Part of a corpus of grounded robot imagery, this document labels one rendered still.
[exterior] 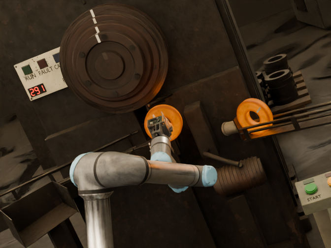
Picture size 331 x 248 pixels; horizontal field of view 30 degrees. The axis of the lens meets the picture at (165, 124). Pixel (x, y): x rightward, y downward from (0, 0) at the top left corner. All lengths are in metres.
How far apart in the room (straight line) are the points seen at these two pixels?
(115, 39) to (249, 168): 0.77
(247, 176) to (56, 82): 0.97
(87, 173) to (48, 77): 0.97
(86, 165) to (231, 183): 0.81
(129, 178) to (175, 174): 0.20
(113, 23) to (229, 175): 0.80
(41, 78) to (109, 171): 1.05
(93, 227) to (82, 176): 0.17
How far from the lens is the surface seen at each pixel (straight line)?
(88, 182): 2.01
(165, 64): 2.63
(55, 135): 2.93
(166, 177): 2.06
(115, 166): 1.94
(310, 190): 2.04
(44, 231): 2.68
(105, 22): 2.60
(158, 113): 2.51
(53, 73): 2.87
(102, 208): 2.03
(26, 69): 2.89
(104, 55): 2.56
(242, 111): 2.57
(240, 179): 2.62
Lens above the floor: 1.50
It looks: 16 degrees down
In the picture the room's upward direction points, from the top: 23 degrees counter-clockwise
